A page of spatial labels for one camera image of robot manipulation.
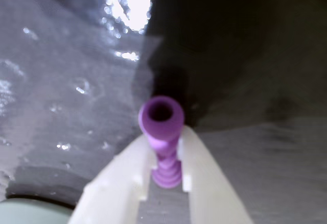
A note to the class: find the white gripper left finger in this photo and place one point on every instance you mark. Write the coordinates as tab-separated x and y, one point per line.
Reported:
115	183

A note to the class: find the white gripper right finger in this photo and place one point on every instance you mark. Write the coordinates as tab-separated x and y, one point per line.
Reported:
207	178

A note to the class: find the purple pen grip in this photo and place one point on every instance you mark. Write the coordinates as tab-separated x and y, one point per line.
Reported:
161	122

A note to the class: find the pale green steel-rimmed mug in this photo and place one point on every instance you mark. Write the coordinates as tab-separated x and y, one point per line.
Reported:
33	212

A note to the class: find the black table mat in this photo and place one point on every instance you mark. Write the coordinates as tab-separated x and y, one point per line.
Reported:
76	86

